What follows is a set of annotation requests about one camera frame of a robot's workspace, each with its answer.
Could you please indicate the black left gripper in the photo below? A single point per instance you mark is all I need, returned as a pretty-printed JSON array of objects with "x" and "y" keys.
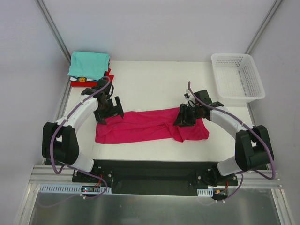
[{"x": 110, "y": 112}]

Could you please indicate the crimson pink t shirt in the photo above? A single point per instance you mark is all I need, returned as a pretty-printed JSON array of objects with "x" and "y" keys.
[{"x": 147, "y": 126}]

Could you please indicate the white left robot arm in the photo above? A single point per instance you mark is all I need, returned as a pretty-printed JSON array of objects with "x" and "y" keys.
[{"x": 60, "y": 143}]

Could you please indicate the folded dark printed t shirt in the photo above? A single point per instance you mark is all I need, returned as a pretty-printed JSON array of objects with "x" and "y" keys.
[{"x": 82, "y": 82}]

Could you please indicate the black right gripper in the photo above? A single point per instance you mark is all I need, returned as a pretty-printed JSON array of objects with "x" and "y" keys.
[{"x": 184, "y": 116}]

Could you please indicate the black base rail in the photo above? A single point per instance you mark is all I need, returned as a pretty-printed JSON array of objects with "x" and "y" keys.
[{"x": 154, "y": 177}]

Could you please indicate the white plastic basket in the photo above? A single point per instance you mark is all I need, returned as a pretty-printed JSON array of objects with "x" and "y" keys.
[{"x": 237, "y": 79}]

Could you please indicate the folded teal t shirt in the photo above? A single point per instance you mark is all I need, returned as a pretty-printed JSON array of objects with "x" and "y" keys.
[{"x": 91, "y": 65}]

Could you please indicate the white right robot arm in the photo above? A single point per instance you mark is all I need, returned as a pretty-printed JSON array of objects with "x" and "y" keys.
[{"x": 252, "y": 144}]

